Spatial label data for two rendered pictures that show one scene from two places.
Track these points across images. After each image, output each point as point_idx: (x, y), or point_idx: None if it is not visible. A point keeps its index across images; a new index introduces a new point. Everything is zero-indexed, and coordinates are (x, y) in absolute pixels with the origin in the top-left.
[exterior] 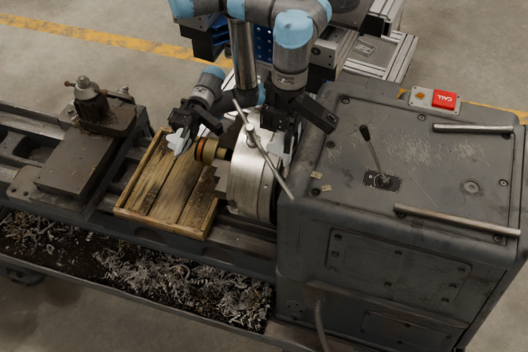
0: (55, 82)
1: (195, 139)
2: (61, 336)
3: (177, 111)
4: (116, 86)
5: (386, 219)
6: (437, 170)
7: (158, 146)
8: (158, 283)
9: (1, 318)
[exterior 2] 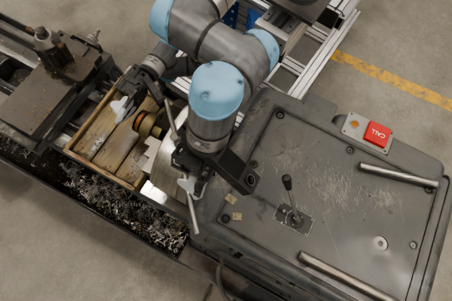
0: None
1: (148, 94)
2: (48, 197)
3: (126, 78)
4: (122, 3)
5: (287, 266)
6: (351, 216)
7: (116, 94)
8: (105, 199)
9: (7, 175)
